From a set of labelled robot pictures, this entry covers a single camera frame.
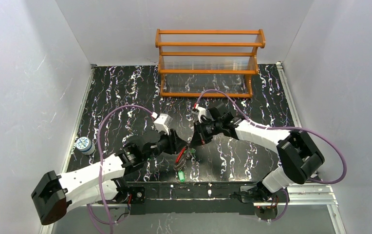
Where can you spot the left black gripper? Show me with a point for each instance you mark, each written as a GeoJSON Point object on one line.
{"type": "Point", "coordinates": [177, 144]}

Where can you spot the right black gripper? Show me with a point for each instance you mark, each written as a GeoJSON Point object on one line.
{"type": "Point", "coordinates": [199, 135]}

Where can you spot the metal keyring with red handle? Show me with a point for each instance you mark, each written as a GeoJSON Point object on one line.
{"type": "Point", "coordinates": [185, 154]}

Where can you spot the green tag key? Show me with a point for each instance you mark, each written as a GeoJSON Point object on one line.
{"type": "Point", "coordinates": [181, 176]}

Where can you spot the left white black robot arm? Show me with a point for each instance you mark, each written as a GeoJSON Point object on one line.
{"type": "Point", "coordinates": [57, 194]}

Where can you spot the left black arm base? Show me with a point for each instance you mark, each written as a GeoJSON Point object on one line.
{"type": "Point", "coordinates": [131, 193]}

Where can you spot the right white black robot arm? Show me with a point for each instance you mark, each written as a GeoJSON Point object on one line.
{"type": "Point", "coordinates": [298, 154]}

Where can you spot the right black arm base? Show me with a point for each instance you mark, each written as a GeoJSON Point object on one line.
{"type": "Point", "coordinates": [260, 198]}

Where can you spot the orange wooden shelf rack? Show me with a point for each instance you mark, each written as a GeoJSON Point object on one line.
{"type": "Point", "coordinates": [208, 52]}

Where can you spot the small blue white jar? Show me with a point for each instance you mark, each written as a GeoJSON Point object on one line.
{"type": "Point", "coordinates": [85, 145]}

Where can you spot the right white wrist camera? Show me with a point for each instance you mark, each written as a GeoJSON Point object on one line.
{"type": "Point", "coordinates": [199, 112]}

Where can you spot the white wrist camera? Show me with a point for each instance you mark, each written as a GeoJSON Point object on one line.
{"type": "Point", "coordinates": [162, 123]}
{"type": "Point", "coordinates": [199, 112]}

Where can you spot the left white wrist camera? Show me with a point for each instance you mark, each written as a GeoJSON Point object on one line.
{"type": "Point", "coordinates": [162, 123]}

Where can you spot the aluminium front rail frame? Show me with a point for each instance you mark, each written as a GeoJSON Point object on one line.
{"type": "Point", "coordinates": [208, 208]}

